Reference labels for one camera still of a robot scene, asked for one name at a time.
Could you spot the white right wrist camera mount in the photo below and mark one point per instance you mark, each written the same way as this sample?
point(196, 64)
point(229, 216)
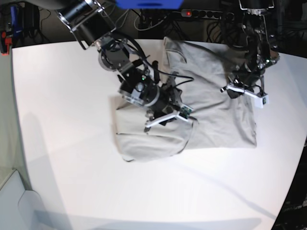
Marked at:
point(184, 111)

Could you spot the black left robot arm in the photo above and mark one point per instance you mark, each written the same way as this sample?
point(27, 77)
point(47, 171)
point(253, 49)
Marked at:
point(258, 54)

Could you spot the blue base camera housing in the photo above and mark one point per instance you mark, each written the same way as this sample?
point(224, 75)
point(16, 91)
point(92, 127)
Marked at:
point(149, 4)

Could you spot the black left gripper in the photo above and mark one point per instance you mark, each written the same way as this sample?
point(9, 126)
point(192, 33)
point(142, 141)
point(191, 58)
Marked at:
point(246, 80)

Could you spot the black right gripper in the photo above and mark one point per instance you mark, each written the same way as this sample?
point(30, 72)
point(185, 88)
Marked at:
point(161, 105)

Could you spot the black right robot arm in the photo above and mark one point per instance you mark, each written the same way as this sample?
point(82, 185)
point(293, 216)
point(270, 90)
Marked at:
point(90, 25)

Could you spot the beige t-shirt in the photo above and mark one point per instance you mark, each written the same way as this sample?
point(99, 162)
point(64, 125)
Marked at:
point(217, 120)

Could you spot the red black clamp tool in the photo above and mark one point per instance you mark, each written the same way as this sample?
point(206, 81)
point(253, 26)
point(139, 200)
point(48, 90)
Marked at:
point(5, 42)

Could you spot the black power strip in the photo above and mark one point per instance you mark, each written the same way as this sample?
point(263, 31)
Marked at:
point(201, 14)

